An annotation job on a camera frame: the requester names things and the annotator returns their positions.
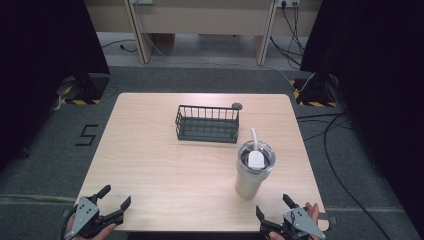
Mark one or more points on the white tumbler with straw lid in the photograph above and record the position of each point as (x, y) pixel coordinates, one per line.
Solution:
(251, 180)

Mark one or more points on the person's left hand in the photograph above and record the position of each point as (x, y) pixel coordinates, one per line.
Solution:
(106, 231)

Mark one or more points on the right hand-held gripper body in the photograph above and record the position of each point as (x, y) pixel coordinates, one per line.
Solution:
(301, 221)

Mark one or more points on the black curtain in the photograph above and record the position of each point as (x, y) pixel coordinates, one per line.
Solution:
(383, 83)
(40, 66)

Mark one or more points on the grey power strip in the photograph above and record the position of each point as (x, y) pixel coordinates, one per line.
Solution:
(142, 1)

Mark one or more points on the white wall socket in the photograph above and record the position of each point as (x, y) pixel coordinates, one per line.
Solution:
(288, 2)

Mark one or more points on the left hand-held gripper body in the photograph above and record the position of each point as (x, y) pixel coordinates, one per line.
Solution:
(84, 213)

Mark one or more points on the beige desk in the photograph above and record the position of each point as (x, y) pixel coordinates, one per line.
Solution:
(200, 20)

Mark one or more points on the person's right hand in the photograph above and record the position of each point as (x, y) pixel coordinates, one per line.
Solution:
(313, 211)

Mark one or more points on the small dark round disc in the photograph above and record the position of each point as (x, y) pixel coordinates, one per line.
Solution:
(237, 106)

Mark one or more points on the black stand base striped tape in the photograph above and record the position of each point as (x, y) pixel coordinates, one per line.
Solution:
(315, 91)
(88, 88)

